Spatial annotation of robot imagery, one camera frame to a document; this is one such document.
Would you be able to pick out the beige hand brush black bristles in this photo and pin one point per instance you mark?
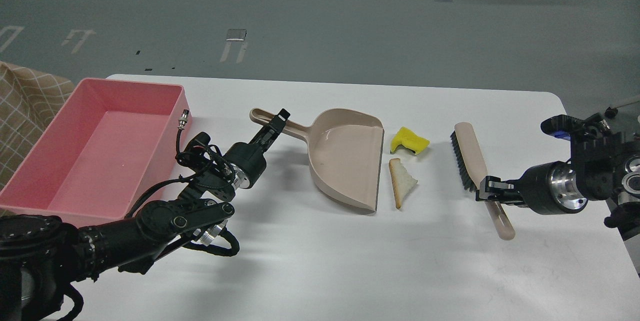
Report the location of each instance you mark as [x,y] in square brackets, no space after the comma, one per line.
[473,170]

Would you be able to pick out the triangular bread slice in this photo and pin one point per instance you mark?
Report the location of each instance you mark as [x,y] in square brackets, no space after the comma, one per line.
[402,182]

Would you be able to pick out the beige checkered cloth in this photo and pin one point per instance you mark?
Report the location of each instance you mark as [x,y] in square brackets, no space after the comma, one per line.
[29,101]

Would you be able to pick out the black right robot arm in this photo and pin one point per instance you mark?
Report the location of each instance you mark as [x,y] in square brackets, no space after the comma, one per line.
[603,166]

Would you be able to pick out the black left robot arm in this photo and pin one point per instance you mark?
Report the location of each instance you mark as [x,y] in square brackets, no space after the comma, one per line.
[42,256]

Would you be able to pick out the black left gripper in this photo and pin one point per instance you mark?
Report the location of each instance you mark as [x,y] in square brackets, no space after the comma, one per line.
[250,157]

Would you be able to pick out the pink plastic bin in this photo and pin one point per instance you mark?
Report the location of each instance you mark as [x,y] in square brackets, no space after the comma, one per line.
[111,141]

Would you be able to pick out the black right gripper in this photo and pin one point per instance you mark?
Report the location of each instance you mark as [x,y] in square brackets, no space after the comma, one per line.
[549,189]

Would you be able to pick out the yellow green sponge piece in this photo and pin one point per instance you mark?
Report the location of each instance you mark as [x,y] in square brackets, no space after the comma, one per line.
[409,140]

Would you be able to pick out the beige plastic dustpan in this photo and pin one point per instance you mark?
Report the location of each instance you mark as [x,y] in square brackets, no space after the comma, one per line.
[344,149]

